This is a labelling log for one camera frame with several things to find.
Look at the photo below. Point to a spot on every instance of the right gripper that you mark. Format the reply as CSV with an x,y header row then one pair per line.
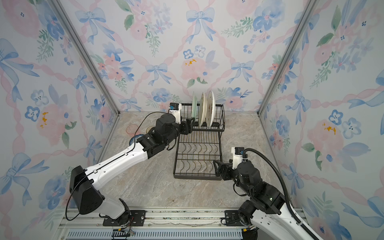
x,y
229,170

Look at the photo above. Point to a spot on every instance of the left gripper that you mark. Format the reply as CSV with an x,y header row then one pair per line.
x,y
186,128

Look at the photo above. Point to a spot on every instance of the green plate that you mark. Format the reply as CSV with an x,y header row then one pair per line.
x,y
194,106

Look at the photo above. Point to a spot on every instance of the cream plate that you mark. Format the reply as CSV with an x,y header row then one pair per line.
x,y
202,109

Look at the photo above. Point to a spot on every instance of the white floral plate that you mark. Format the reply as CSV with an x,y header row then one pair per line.
x,y
211,109

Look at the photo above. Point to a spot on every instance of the black wire dish rack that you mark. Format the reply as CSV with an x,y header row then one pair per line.
x,y
198,152

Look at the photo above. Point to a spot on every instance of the pink glass cup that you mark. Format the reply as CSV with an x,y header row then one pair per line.
x,y
131,129

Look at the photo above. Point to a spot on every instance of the white blue floral bowl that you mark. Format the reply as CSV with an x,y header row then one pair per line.
x,y
134,139

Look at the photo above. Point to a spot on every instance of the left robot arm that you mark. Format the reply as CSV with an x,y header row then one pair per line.
x,y
86,184

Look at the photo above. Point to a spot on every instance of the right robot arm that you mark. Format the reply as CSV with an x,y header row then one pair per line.
x,y
267,209

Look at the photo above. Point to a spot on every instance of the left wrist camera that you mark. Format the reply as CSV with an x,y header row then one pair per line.
x,y
175,110

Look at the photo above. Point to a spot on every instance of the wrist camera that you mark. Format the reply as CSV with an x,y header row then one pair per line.
x,y
175,110
237,153

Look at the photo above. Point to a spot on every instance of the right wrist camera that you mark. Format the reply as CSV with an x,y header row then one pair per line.
x,y
237,153

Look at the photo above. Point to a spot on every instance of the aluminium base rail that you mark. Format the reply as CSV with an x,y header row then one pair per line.
x,y
184,224

